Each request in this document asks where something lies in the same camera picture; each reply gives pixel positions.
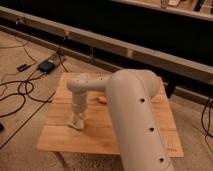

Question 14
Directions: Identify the small black device on floor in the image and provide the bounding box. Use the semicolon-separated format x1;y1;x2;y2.
17;64;30;72

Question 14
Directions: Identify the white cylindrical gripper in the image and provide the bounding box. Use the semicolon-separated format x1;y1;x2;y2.
69;92;87;127

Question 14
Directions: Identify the black power adapter box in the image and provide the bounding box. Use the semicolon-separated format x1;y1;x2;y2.
37;60;55;73

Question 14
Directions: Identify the black cable at right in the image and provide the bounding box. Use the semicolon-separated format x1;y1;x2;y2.
200;96;213;139

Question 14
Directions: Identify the long wooden bench frame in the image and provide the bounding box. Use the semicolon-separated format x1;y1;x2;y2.
0;6;213;85

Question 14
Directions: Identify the black floor cable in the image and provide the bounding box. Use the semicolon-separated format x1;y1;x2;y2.
0;71;54;118

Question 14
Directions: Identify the orange carrot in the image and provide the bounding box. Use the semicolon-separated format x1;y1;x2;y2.
98;96;107;104

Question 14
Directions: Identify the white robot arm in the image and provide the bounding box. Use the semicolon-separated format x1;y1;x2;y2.
67;69;174;171

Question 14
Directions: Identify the wooden table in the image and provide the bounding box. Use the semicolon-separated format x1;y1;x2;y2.
37;73;184;157

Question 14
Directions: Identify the white sponge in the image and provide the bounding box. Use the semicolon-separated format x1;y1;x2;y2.
67;115;85;130

